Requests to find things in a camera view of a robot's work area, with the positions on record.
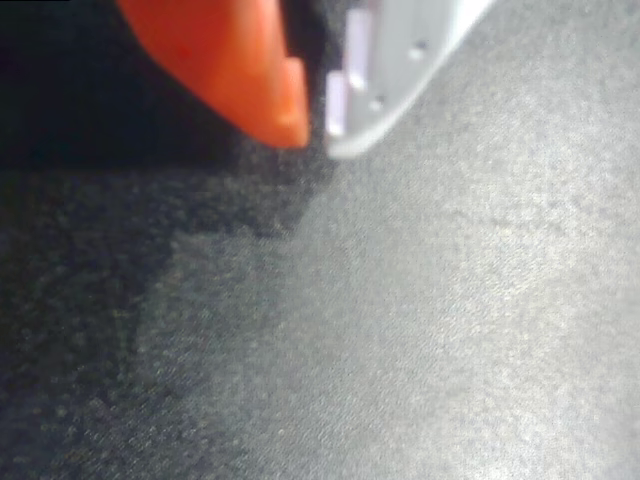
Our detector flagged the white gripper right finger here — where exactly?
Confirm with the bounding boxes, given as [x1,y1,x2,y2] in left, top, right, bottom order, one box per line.
[325,0,495,161]

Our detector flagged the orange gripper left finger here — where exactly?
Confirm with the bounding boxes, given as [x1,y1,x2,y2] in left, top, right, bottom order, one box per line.
[115,0,312,150]

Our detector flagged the black table mat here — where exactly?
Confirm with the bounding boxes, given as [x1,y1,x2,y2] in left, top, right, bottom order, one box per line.
[0,0,640,480]

